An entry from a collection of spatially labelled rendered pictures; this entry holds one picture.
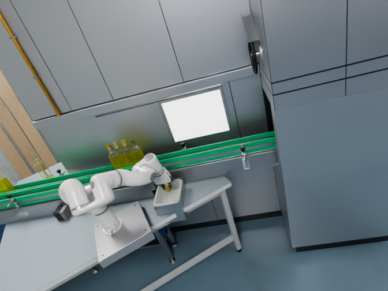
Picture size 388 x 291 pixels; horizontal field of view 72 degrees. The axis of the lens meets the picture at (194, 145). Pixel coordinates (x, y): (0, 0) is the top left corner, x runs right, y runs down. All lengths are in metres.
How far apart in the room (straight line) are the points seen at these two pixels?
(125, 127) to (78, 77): 0.44
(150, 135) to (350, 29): 1.32
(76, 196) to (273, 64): 1.09
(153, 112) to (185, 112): 0.22
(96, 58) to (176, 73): 0.50
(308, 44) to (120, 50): 1.06
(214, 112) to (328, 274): 1.37
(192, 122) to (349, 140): 0.95
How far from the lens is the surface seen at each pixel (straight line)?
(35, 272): 1.99
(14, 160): 4.31
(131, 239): 1.63
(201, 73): 1.74
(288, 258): 2.30
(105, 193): 1.27
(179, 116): 1.83
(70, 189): 1.31
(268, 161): 1.83
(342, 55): 1.46
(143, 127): 1.91
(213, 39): 1.69
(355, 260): 2.33
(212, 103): 1.78
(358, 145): 1.73
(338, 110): 1.57
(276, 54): 1.36
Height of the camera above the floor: 1.91
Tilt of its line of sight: 30 degrees down
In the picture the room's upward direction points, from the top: 18 degrees counter-clockwise
